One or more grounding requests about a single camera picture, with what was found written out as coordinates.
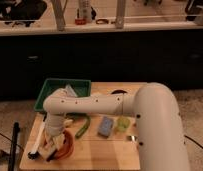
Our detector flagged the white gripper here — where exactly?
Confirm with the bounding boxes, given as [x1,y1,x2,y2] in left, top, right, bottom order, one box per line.
[44,134,65,151]

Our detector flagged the red bowl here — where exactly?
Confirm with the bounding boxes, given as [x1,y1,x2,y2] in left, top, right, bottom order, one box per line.
[51,130,74,160]

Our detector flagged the brown board eraser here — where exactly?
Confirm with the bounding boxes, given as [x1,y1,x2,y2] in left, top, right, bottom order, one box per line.
[38,146,57,161]

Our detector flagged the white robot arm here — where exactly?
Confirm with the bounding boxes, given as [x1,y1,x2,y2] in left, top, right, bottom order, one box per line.
[43,83,190,171]

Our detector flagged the dark brown bowl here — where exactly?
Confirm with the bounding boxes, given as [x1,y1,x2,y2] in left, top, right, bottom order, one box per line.
[111,90,127,94]

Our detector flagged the yellow banana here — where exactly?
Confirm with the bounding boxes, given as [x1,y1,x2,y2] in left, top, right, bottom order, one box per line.
[63,119,74,128]

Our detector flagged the black pole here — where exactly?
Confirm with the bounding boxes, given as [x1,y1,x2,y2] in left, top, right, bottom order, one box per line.
[8,122,20,171]

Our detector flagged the green cucumber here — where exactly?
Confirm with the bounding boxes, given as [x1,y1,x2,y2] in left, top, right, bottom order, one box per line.
[75,116,91,139]

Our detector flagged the grey folded cloth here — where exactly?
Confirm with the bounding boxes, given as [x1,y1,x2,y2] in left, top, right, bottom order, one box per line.
[65,84,77,97]

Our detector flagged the blue sponge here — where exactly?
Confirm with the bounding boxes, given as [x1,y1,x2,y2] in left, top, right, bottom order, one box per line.
[98,117,114,137]

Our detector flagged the green plastic tray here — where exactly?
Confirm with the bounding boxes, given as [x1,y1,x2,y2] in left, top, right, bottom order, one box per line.
[34,78,91,114]

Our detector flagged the green plastic cup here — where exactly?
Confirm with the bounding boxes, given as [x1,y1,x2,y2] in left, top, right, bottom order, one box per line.
[116,116,130,132]

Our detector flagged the black cable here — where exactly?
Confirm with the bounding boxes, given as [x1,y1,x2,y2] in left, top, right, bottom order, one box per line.
[184,134,203,154]

